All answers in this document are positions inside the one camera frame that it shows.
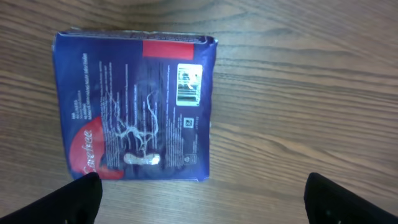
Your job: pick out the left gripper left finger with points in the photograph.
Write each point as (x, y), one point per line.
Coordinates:
(77, 202)

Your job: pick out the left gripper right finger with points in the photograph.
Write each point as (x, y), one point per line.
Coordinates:
(330, 203)

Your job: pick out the purple red soft package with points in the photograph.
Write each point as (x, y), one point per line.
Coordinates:
(135, 105)

